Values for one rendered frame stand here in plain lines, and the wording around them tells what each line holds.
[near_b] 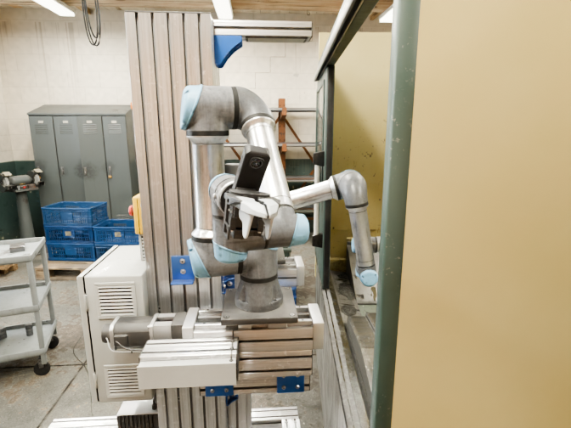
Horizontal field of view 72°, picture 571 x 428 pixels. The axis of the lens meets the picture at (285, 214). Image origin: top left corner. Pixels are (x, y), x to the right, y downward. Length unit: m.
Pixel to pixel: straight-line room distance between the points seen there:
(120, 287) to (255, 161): 0.83
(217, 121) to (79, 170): 5.19
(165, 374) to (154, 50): 0.94
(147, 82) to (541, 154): 1.04
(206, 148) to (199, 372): 0.61
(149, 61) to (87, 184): 4.85
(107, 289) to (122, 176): 4.63
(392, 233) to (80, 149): 5.53
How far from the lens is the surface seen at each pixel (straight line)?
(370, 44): 2.84
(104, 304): 1.43
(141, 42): 1.33
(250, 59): 6.21
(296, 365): 1.30
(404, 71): 0.73
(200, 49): 1.31
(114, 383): 1.57
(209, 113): 1.06
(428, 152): 0.74
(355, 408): 1.45
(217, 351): 1.18
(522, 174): 0.82
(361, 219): 1.65
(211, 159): 1.07
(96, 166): 6.04
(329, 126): 2.06
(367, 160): 2.80
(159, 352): 1.22
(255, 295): 1.18
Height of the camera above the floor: 1.70
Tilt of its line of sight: 13 degrees down
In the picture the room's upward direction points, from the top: straight up
